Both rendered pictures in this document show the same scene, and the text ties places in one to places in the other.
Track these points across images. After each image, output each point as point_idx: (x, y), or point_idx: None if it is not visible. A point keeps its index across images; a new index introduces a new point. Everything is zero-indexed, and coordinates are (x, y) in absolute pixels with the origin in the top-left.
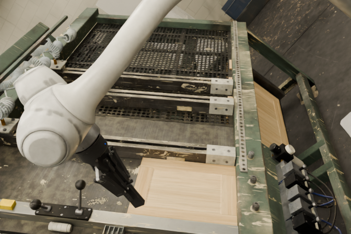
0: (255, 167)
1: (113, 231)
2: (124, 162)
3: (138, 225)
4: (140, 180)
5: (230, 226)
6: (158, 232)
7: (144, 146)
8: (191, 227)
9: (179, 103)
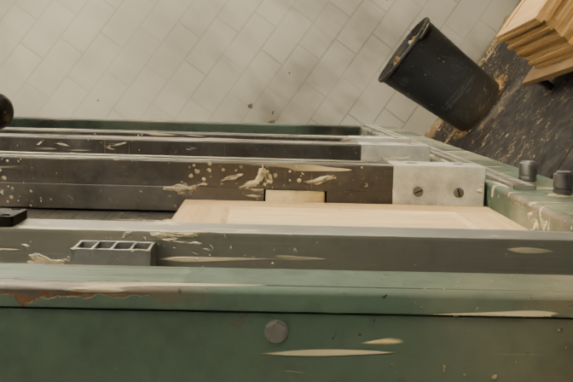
0: (552, 188)
1: (114, 245)
2: (121, 215)
3: (212, 230)
4: (188, 215)
5: (546, 231)
6: (288, 251)
7: (193, 159)
8: (412, 232)
9: (274, 152)
